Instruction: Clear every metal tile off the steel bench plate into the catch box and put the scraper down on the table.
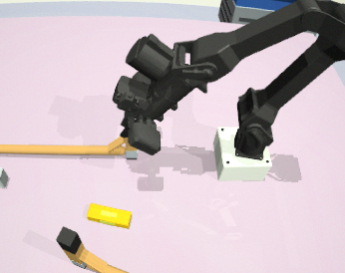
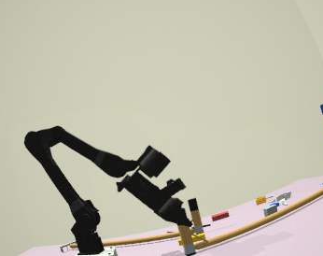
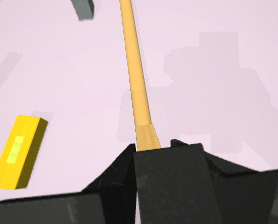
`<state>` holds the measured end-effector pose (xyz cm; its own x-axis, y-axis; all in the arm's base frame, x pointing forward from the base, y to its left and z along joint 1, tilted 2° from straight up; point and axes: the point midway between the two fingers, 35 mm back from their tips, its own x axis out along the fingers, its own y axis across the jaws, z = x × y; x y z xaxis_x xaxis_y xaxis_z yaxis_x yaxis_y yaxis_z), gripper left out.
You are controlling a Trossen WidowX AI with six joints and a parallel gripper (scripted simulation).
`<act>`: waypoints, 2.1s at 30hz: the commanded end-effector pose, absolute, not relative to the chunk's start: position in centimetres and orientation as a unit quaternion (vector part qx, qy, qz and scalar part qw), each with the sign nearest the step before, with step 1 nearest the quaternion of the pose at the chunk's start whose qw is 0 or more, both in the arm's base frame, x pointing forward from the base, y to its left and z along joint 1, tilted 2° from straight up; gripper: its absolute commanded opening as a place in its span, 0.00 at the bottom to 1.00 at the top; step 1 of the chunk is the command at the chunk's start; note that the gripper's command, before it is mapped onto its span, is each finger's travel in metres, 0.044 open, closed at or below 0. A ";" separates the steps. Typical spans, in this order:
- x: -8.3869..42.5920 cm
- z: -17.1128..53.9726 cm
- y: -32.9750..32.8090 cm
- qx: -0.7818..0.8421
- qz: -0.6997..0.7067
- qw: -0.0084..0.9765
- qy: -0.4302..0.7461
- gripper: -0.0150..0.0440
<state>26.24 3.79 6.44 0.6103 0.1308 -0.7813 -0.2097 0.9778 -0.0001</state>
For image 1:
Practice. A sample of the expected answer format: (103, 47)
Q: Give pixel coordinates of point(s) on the yellow rectangular block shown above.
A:
(108, 215)

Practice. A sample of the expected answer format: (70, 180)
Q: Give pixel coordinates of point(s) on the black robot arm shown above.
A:
(215, 55)

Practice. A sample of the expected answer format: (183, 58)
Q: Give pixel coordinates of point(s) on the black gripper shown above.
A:
(142, 132)

